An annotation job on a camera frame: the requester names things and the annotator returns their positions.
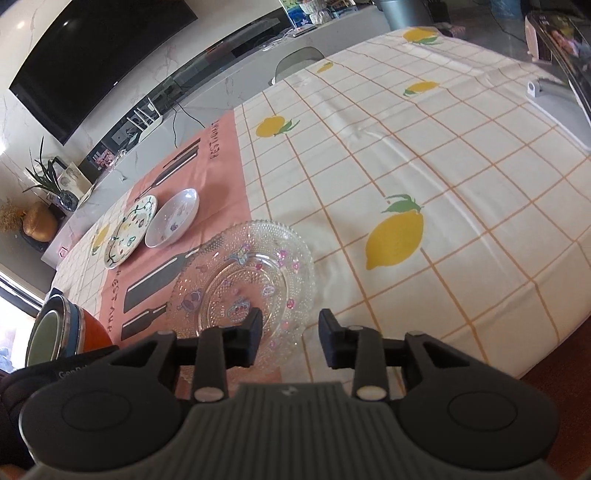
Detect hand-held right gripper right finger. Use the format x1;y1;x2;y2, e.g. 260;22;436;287
318;308;462;398

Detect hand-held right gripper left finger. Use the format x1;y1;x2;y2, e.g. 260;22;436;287
113;308;264;401

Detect green ceramic bowl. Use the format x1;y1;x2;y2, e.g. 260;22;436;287
25;307;70;367

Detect blue steel bowl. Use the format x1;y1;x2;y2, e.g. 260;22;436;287
28;293;86;365

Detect orange steel bowl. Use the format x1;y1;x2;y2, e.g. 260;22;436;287
74;308;114;356

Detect clear glass plate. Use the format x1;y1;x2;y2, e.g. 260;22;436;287
166;220;316;374

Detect small white sticker dish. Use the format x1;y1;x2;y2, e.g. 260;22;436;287
145;188;200;248

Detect white painted vine plate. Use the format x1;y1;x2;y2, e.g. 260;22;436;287
102;195;158;270

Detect brown round vase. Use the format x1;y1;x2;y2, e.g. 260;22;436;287
23;202;59;242

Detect dried yellow flowers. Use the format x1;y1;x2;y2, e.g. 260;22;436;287
0;198;28;236

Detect plant in blue vase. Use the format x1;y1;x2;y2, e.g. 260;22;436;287
23;136;79;213

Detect white drawing card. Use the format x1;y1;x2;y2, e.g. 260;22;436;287
60;164;93;192

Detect lemon print checked tablecloth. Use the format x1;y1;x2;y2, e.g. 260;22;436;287
51;25;591;402

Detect pink photo card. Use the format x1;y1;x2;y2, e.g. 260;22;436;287
90;148;118;169

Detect white router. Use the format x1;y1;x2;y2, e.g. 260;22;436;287
127;99;162;134

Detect white stool with grey back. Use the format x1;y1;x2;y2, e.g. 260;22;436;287
270;46;326;86

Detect black curved television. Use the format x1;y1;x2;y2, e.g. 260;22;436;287
8;0;199;146

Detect blue green painting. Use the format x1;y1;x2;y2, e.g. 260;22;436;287
281;0;315;28

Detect grey metal trash can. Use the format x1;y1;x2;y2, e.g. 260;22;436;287
376;0;428;31

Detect white small appliance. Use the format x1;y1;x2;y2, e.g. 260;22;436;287
525;14;555;62

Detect black smartphone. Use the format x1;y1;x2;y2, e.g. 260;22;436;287
529;11;591;116

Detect black cable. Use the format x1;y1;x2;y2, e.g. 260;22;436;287
171;104;208;148

